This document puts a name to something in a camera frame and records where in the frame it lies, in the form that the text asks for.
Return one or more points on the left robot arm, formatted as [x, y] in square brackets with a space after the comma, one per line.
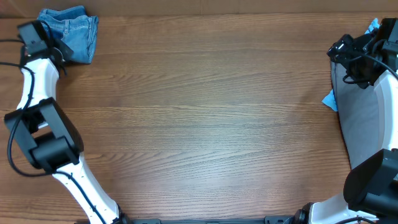
[47, 138]

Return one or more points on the light blue denim jeans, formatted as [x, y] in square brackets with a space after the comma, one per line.
[76, 29]

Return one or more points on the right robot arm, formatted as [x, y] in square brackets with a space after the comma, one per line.
[370, 191]

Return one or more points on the grey shorts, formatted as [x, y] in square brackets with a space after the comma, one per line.
[358, 112]

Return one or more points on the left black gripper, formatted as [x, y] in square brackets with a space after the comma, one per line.
[66, 52]

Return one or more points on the light blue cloth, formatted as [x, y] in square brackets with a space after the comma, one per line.
[330, 99]

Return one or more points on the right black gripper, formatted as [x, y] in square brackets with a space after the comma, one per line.
[339, 47]

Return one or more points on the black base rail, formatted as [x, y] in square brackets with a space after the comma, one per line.
[266, 220]

